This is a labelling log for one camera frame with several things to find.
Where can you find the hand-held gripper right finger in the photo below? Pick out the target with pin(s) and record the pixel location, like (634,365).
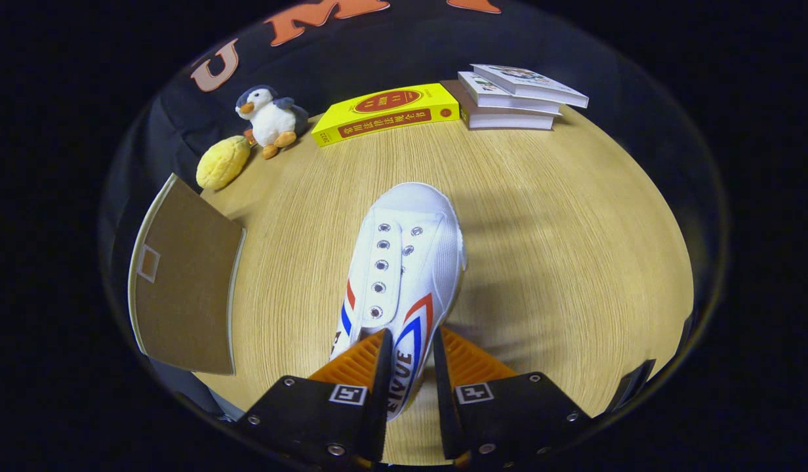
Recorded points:
(444,406)

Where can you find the white illustrated cover book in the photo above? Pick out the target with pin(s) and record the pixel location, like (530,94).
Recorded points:
(528,78)

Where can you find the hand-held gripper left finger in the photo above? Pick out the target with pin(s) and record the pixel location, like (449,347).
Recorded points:
(380,406)

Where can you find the yellow book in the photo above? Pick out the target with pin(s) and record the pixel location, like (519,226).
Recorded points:
(437,97)

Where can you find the penguin plush toy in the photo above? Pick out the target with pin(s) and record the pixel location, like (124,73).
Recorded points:
(273,121)

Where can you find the brown cover book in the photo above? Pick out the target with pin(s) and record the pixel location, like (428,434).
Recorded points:
(509,122)

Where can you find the white canvas shoe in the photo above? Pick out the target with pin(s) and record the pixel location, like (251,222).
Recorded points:
(410,223)

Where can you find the brown fabric storage box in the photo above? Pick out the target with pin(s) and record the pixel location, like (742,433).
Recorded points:
(187,282)

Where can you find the yellow bread plush toy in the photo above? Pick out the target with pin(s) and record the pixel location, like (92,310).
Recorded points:
(222,164)

